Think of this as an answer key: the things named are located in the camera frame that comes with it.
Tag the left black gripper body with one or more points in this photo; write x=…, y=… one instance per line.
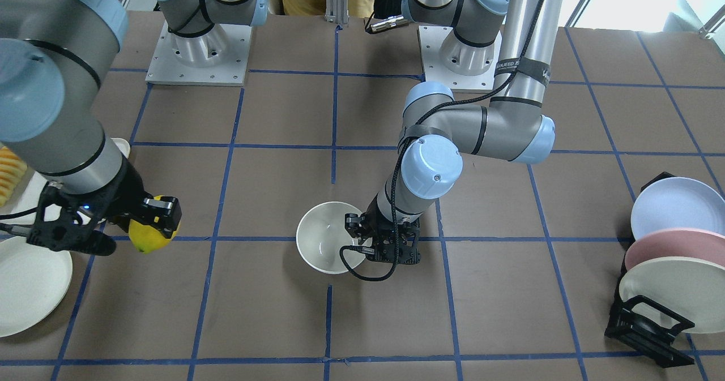
x=378, y=210

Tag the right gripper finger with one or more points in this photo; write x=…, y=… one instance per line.
x=67, y=232
x=162, y=214

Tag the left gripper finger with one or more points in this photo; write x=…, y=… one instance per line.
x=358, y=226
x=408, y=244

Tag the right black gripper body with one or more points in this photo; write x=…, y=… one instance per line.
x=126, y=193

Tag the yellow lemon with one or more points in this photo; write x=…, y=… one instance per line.
x=145, y=238

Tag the white ceramic bowl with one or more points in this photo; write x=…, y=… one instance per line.
x=321, y=234

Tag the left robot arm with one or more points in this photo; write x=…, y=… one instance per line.
x=437, y=129

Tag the cream rectangular tray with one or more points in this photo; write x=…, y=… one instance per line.
x=27, y=192

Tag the cream round plate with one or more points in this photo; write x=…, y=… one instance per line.
x=34, y=280

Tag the black dish rack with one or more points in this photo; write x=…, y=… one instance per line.
x=643, y=334

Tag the light blue plate in rack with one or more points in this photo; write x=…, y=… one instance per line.
x=677, y=202

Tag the cream plate in rack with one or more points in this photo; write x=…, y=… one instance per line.
x=691, y=287

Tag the pink plate in rack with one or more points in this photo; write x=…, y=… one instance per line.
x=679, y=242

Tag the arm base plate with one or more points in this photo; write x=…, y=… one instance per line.
x=464, y=72
x=218, y=58

